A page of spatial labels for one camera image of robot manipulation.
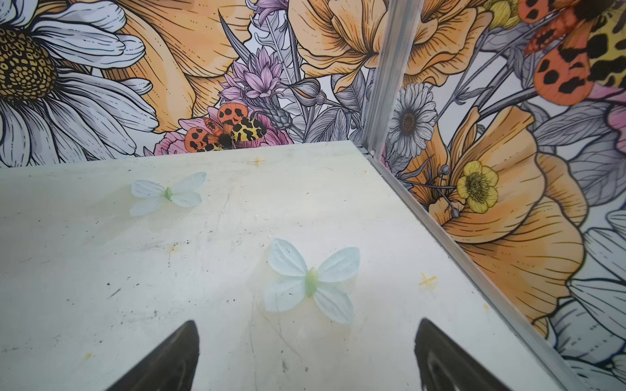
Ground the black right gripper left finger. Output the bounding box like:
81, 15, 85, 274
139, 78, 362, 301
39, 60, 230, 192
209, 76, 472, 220
107, 320, 200, 391

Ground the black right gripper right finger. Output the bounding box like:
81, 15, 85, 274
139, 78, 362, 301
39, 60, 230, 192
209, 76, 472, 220
414, 318, 510, 391

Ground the silver aluminium corner post right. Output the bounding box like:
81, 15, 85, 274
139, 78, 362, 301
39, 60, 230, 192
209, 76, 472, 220
362, 0, 424, 161

